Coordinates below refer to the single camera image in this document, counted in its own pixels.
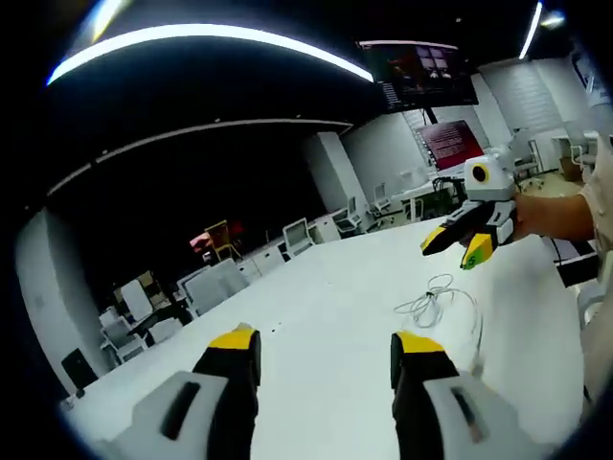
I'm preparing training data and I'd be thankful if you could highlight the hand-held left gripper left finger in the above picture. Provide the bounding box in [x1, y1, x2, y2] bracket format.
[114, 322, 262, 460]

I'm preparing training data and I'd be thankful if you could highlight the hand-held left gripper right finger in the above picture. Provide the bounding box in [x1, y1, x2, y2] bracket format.
[389, 330, 540, 460]

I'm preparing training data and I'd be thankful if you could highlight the white Type-C cable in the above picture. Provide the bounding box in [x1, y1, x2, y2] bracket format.
[393, 273, 486, 376]

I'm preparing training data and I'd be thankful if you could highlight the white desk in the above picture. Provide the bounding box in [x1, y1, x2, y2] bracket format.
[59, 219, 588, 460]

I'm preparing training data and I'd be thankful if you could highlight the pink computer monitor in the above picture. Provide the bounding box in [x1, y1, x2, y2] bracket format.
[414, 119, 487, 173]

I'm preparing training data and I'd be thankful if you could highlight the short straight ceiling light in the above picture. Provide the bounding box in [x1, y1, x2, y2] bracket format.
[518, 1, 544, 61]

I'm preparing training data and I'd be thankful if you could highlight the yellow chair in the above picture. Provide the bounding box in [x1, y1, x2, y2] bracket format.
[204, 219, 241, 261]

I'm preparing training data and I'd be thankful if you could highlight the thin curved ceiling light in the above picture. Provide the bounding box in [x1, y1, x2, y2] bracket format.
[46, 119, 355, 198]

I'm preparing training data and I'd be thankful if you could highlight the long curved ceiling light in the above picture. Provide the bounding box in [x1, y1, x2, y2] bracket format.
[45, 23, 375, 88]

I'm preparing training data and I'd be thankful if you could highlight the large dark wall screen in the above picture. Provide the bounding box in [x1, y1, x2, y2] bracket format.
[357, 39, 481, 113]

